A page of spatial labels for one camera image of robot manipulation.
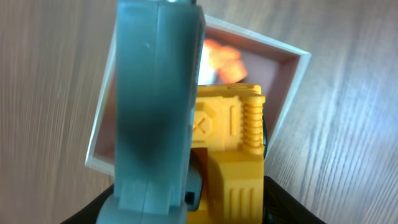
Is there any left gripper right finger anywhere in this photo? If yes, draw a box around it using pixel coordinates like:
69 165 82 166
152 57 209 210
262 176 325 224

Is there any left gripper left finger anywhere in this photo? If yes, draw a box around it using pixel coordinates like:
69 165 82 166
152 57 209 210
61 184 114 224

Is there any yellow toy crane truck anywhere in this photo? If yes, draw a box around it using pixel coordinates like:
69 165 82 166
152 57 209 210
97 1 266 223

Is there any white plush duck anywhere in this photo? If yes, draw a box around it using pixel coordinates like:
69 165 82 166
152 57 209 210
198 39 248 85

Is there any white box pink interior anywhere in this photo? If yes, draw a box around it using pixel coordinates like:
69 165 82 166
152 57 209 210
85 16 311 175

